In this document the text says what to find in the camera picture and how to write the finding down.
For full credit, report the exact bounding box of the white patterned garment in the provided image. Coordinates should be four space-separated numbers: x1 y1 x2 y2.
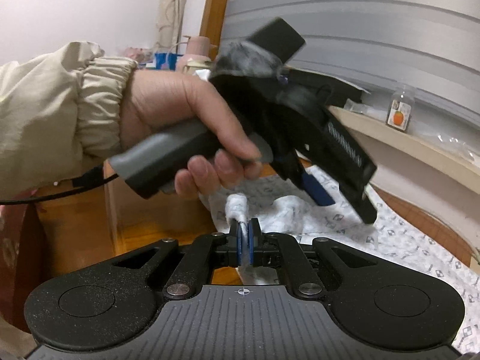
200 166 479 353

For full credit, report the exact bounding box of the beige jacket sleeve forearm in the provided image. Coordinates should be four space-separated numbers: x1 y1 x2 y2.
1 41 137 199

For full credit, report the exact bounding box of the person left hand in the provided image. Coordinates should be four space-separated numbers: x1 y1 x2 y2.
120 70 263 199

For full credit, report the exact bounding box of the pink thermos bottle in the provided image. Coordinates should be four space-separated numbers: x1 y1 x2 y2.
176 36 216 75

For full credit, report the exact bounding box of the clear plastic bag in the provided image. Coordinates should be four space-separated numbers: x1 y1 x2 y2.
343 99 479 167

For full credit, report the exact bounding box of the clear jar orange label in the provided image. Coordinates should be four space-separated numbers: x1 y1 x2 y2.
385 85 416 133

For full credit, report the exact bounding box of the grey roller blind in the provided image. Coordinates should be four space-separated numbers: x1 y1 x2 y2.
221 0 479 125

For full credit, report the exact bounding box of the beige curtain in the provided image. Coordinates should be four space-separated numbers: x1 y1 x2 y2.
155 0 186 49

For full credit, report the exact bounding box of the beige window sill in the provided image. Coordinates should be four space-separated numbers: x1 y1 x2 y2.
329 106 479 194

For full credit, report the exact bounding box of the black cable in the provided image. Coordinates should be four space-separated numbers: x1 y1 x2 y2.
0 164 119 207

